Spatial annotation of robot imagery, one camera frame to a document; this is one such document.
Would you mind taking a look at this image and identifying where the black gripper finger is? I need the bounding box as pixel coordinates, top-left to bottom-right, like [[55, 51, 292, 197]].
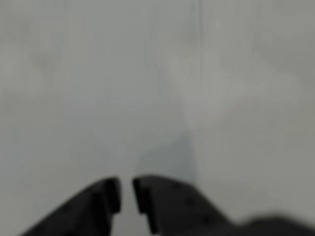
[[21, 177, 122, 236], [132, 174, 247, 236]]

